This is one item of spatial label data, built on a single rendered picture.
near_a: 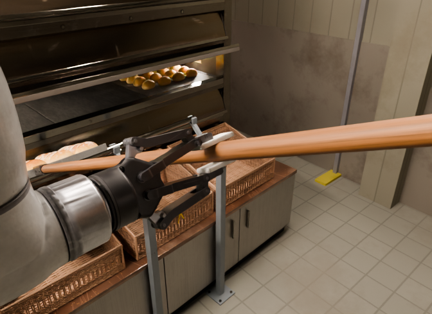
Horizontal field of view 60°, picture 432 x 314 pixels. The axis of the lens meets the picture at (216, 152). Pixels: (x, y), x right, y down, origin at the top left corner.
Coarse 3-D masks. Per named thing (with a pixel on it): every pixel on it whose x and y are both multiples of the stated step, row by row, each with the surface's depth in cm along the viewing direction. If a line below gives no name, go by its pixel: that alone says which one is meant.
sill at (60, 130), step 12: (192, 84) 251; (204, 84) 253; (216, 84) 261; (156, 96) 230; (168, 96) 234; (180, 96) 241; (108, 108) 213; (120, 108) 213; (132, 108) 218; (72, 120) 197; (84, 120) 199; (96, 120) 204; (24, 132) 184; (36, 132) 184; (48, 132) 187; (60, 132) 191; (24, 144) 180
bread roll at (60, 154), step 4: (56, 152) 145; (60, 152) 144; (64, 152) 145; (68, 152) 146; (72, 152) 147; (52, 156) 143; (56, 156) 143; (60, 156) 143; (64, 156) 144; (68, 156) 145; (52, 160) 142; (56, 160) 142
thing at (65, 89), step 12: (180, 60) 213; (192, 60) 219; (108, 72) 204; (132, 72) 193; (144, 72) 198; (84, 84) 176; (96, 84) 180; (24, 96) 159; (36, 96) 162; (48, 96) 166
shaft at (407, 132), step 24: (384, 120) 38; (408, 120) 35; (216, 144) 57; (240, 144) 53; (264, 144) 49; (288, 144) 46; (312, 144) 43; (336, 144) 41; (360, 144) 39; (384, 144) 37; (408, 144) 36; (48, 168) 122; (72, 168) 105; (96, 168) 93
